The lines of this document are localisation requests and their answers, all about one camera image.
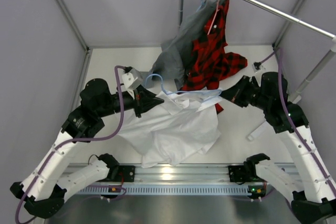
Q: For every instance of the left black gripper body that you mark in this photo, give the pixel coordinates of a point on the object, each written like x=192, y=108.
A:
x=128, y=102

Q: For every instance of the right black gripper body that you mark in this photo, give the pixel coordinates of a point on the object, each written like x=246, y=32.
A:
x=255, y=96

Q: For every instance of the light blue wire hanger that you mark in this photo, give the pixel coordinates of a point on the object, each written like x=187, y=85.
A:
x=215, y=92

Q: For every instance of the white dress shirt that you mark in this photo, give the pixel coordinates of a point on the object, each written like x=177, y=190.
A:
x=171, y=132

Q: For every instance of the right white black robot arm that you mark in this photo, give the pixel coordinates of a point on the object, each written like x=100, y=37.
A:
x=312, y=198

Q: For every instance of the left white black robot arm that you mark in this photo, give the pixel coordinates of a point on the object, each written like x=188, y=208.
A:
x=45, y=190

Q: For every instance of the red black plaid shirt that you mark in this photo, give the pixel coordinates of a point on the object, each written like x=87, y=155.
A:
x=212, y=63

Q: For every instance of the grey shirt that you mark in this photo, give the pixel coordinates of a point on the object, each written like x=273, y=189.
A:
x=176, y=56

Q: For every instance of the metal clothes rack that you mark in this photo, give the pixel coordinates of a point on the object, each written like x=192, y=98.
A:
x=290, y=19

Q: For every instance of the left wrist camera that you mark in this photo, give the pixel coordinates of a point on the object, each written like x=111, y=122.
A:
x=131, y=78

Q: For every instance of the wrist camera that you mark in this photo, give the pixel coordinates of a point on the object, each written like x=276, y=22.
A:
x=131, y=78
x=258, y=67

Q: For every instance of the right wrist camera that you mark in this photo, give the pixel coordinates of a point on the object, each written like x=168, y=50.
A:
x=258, y=67

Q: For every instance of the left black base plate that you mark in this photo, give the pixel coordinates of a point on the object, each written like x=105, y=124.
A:
x=123, y=173

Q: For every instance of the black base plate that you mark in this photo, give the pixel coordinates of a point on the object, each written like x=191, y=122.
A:
x=123, y=173
x=239, y=174

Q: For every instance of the aluminium mounting rail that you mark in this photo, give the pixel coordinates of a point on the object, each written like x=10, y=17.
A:
x=185, y=173

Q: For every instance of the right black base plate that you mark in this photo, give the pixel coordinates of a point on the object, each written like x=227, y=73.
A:
x=239, y=174

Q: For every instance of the pink wire hanger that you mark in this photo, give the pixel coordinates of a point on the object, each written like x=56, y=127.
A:
x=216, y=9

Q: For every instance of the slotted grey cable duct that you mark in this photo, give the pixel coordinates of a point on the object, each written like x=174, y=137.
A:
x=170, y=190

